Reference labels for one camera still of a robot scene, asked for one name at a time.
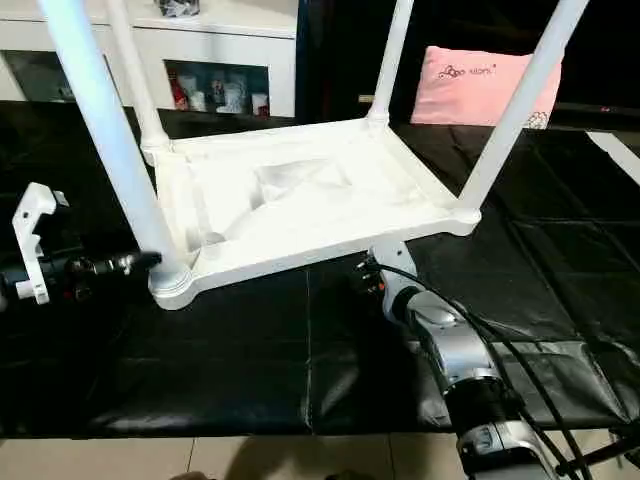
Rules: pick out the white plastic table top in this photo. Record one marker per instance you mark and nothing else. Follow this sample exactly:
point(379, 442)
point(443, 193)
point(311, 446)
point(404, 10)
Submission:
point(300, 225)

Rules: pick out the white plastic table leg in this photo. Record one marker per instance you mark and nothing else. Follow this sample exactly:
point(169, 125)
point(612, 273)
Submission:
point(525, 100)
point(392, 60)
point(135, 75)
point(115, 125)

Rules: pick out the black work mat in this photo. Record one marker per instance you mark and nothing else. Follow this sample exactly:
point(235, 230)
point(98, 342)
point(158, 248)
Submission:
point(250, 375)

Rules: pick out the red and white carton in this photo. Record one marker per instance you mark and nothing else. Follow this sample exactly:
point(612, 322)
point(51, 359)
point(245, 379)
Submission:
point(178, 92)

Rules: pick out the small yellow label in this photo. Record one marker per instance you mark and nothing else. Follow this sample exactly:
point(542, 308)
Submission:
point(367, 98)

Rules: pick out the white jar with red base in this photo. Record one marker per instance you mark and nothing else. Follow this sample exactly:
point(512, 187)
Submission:
point(260, 105)

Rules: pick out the dark right robot foot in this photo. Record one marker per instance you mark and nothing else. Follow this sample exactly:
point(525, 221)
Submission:
point(345, 474)

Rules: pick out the dark robot foot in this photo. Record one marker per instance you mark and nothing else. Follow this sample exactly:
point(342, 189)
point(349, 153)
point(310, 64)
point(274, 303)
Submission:
point(190, 475)
point(345, 474)

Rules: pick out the pink pillow with print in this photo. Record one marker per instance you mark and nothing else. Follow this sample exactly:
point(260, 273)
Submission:
point(460, 90)

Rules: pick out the dark left robot foot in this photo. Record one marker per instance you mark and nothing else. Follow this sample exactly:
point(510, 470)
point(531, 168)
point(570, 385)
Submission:
point(190, 475)

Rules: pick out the white cabinet with glass doors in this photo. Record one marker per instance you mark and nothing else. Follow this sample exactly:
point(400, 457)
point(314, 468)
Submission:
point(240, 40)

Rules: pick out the dark bundle of small items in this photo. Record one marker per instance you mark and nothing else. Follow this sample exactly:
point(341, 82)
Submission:
point(177, 6)

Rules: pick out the black low cabinet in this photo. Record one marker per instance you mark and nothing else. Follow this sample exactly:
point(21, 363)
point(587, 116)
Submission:
point(590, 117)

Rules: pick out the white flat board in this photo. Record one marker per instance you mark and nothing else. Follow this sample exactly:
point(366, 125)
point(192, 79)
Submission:
point(620, 152)

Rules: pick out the black tripod stand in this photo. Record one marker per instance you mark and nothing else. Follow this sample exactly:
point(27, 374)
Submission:
point(610, 450)

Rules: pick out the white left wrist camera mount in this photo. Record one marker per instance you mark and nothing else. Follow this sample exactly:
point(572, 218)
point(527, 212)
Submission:
point(30, 225)

